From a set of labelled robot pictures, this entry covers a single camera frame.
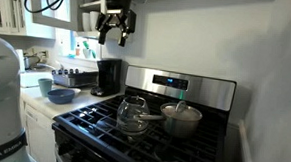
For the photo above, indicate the paper towel roll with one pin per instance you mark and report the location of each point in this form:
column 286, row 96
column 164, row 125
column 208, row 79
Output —
column 20, row 61

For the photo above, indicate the white sink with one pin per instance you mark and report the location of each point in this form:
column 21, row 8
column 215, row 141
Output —
column 32, row 79

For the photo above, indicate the white glazed corner cabinet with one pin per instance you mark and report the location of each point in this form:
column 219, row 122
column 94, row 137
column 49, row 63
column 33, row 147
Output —
column 9, row 10

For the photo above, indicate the orange soap bottle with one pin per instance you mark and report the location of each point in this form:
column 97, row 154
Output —
column 77, row 50

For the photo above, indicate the black coffee maker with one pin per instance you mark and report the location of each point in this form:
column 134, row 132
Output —
column 108, row 75

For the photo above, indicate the glass cabinet door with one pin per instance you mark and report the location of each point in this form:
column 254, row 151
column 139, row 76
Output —
column 52, row 6

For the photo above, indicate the steel stock pot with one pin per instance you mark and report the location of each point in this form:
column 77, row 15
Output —
column 30, row 61

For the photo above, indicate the clear glass kettle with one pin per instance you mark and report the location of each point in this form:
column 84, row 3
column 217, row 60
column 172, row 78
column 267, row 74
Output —
column 130, row 115

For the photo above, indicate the white open wall cabinet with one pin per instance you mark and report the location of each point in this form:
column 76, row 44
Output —
column 77, row 7

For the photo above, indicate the white framed window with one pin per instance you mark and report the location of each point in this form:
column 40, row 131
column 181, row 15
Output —
column 64, row 43

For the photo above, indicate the white canister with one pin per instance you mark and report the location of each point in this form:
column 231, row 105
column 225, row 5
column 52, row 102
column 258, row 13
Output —
column 86, row 21

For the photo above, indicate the black gas stove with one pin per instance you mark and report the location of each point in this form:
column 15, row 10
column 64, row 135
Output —
column 198, row 90

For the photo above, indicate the wall power outlet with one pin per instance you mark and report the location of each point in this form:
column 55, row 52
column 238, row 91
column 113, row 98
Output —
column 45, row 53

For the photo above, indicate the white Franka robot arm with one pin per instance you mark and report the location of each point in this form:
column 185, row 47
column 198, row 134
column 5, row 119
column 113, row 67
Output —
column 1, row 93

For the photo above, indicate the blue bowl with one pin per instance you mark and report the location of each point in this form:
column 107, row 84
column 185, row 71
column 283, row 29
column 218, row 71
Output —
column 60, row 96

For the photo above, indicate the white bowl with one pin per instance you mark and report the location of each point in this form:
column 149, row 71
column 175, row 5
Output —
column 77, row 90

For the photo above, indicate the teal cup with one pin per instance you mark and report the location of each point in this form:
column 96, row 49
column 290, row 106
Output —
column 45, row 85

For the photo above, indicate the potted plant in white pot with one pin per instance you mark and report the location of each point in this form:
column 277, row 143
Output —
column 87, row 52

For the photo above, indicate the steel dish rack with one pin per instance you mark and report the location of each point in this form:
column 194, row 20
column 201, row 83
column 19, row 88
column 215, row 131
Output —
column 74, row 79

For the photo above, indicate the steel saucepan with lid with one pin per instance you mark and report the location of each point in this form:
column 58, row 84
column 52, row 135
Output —
column 181, row 121

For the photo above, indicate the white base cabinet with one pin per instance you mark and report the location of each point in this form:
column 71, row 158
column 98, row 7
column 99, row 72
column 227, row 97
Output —
column 40, row 135

